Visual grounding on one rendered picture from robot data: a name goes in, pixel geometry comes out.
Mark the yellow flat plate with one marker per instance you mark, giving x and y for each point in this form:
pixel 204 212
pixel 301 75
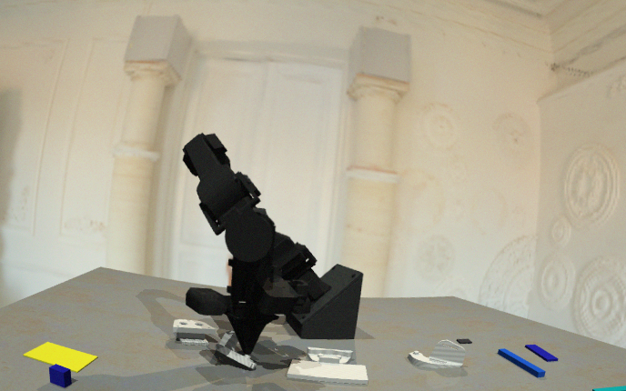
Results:
pixel 63 356

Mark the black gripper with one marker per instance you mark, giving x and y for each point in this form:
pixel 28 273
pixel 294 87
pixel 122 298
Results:
pixel 245 318

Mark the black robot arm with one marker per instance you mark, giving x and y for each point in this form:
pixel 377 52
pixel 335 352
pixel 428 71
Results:
pixel 227 203

